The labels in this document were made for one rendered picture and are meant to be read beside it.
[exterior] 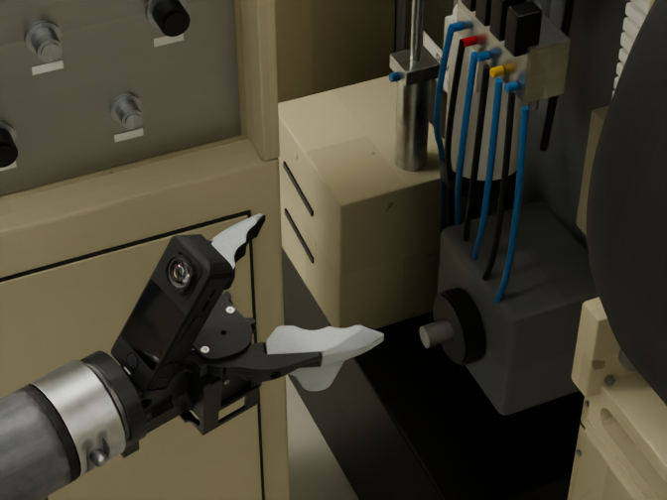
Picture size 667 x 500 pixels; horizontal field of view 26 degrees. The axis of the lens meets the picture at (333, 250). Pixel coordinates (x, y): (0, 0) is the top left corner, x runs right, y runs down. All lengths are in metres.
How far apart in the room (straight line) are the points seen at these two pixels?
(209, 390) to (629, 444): 0.44
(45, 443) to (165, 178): 0.53
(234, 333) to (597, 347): 0.37
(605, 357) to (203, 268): 0.44
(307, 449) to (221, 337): 1.35
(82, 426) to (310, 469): 1.38
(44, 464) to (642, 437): 0.54
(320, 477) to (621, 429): 1.07
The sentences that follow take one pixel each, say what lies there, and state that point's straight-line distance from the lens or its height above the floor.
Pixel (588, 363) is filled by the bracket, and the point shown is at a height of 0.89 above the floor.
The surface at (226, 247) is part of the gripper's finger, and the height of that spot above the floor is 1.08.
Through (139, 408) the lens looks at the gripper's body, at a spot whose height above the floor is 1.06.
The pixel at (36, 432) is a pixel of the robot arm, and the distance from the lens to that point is 1.00.
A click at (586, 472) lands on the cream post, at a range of 1.65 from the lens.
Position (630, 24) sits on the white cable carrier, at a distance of 1.34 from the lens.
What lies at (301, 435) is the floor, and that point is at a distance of 2.42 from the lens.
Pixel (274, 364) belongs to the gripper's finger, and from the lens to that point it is 1.04.
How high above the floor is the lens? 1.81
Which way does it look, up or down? 41 degrees down
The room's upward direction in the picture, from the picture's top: straight up
